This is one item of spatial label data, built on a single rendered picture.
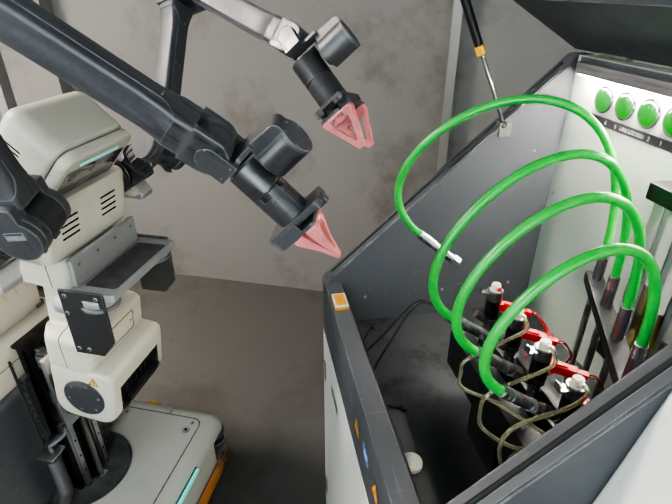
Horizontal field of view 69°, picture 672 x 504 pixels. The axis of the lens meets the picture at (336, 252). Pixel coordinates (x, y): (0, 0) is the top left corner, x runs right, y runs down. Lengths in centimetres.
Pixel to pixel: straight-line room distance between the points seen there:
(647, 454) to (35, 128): 103
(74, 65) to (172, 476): 127
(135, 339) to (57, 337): 18
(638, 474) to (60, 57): 83
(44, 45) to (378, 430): 70
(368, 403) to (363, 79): 177
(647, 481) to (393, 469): 32
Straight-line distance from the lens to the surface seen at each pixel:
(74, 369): 129
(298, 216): 72
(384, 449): 82
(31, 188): 90
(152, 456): 176
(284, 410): 219
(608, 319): 92
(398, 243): 117
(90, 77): 71
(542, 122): 120
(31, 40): 73
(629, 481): 70
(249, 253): 290
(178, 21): 134
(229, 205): 281
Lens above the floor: 158
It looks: 29 degrees down
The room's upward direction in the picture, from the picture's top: straight up
